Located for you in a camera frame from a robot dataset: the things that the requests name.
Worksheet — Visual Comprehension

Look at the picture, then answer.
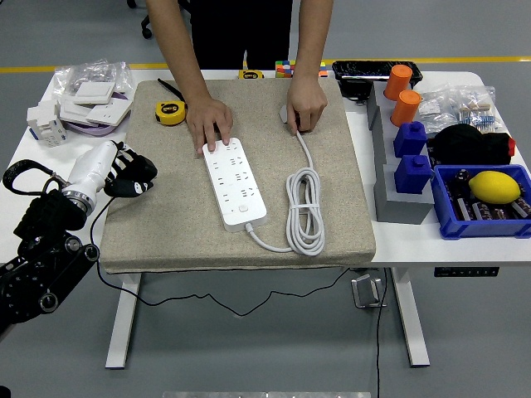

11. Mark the person's right hand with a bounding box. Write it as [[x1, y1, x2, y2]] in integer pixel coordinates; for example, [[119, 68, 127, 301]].
[[185, 97, 234, 155]]

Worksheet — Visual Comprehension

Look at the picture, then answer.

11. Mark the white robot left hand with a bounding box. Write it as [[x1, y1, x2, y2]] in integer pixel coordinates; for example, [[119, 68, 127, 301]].
[[66, 139, 159, 201]]

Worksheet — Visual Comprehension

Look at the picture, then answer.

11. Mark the person's left hand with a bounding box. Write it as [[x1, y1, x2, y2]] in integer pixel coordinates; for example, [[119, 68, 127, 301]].
[[285, 74, 329, 136]]

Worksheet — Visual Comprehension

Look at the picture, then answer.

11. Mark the white power cord with plug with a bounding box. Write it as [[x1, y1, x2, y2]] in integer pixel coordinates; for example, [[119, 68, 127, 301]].
[[245, 103, 326, 255]]

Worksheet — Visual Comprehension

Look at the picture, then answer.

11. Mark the white power strip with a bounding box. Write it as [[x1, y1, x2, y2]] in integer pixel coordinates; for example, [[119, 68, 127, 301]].
[[202, 138, 269, 233]]

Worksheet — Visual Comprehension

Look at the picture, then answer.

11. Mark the thin black plug cord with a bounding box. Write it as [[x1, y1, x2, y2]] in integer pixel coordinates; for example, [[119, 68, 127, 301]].
[[89, 194, 378, 318]]

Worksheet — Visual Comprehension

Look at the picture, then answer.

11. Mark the yellow tape measure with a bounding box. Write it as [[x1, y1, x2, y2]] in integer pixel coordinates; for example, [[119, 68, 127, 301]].
[[154, 99, 188, 127]]

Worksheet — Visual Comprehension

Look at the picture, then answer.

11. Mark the black stand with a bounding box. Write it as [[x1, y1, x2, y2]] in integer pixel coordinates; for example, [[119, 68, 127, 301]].
[[339, 80, 373, 102]]

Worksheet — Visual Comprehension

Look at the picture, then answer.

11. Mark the white plastic plate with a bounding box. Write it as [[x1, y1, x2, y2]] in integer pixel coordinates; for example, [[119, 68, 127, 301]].
[[59, 98, 95, 124]]

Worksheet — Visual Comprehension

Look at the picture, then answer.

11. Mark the white terminal block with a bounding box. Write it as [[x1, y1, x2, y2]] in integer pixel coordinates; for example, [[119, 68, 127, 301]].
[[27, 99, 68, 149]]

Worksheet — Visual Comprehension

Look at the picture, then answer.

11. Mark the black glossy tray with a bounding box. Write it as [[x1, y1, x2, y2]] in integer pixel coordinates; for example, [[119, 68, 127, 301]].
[[332, 60, 424, 84]]

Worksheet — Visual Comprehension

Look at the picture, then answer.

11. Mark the grey-brown fabric mat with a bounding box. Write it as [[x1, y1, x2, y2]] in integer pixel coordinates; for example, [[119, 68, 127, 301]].
[[99, 78, 378, 274]]

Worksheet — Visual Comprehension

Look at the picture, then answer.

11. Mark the orange plastic cup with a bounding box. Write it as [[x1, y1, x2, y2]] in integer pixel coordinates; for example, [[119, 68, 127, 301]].
[[382, 64, 414, 101], [390, 90, 422, 129]]

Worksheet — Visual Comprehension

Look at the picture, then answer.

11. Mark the clear bag of small parts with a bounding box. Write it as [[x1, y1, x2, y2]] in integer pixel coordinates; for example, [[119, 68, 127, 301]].
[[52, 60, 134, 100]]

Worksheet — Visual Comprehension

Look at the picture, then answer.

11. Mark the person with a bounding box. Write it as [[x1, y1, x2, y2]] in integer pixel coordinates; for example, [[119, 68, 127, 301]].
[[144, 0, 334, 155]]

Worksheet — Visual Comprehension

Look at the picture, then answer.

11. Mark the blue plastic block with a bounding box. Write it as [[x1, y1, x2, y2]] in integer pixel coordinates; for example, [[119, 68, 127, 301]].
[[393, 121, 428, 159], [393, 154, 435, 195]]

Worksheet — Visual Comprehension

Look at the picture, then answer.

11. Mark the black office chair base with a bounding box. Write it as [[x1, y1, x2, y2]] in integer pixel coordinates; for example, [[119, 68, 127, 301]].
[[126, 0, 153, 41]]

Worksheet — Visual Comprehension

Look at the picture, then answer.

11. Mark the clear bag of white parts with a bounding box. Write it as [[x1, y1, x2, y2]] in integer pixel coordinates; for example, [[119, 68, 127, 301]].
[[417, 89, 460, 134]]

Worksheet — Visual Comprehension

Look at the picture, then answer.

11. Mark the grey stepped block stand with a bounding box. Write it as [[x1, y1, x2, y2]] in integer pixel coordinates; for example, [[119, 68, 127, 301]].
[[366, 81, 435, 226]]

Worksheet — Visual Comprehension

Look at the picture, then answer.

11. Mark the black cloth bundle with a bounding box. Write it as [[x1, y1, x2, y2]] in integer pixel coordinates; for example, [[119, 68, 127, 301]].
[[431, 124, 517, 166]]

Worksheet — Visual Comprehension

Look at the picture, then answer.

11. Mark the white table leg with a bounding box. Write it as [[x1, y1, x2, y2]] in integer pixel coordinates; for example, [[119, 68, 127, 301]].
[[389, 267, 431, 368], [105, 272, 143, 370]]

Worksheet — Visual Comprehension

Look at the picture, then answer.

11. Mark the clear bag of resistors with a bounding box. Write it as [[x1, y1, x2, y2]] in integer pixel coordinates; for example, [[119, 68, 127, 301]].
[[450, 85, 499, 133]]

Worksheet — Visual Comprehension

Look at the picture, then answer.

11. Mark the silver metal hook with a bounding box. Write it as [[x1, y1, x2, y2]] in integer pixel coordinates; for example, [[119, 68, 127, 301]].
[[351, 274, 388, 309]]

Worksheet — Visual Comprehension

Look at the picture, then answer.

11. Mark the yellow lemon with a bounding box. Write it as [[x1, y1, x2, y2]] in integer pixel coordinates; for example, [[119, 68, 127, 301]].
[[468, 171, 522, 205]]

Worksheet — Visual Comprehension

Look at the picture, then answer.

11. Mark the blue plastic bin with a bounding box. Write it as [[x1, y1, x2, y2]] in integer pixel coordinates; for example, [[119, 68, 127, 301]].
[[430, 163, 531, 241]]

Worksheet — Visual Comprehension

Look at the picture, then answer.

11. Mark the black table control panel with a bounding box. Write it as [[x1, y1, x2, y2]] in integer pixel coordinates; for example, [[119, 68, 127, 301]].
[[434, 267, 500, 278]]

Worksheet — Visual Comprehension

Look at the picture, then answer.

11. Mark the black strap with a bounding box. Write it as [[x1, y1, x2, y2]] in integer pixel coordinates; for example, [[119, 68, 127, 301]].
[[156, 79, 189, 102]]

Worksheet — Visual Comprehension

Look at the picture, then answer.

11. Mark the white wall socket plate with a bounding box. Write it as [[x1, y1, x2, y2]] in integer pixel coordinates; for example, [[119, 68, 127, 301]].
[[85, 100, 134, 127]]

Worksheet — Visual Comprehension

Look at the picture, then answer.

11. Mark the white wall switch plate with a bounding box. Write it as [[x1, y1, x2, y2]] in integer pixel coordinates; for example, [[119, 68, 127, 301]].
[[73, 81, 117, 105]]

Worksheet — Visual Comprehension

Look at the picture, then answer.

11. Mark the thick black cable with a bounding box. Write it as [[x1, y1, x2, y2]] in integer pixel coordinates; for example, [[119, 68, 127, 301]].
[[375, 268, 389, 398]]

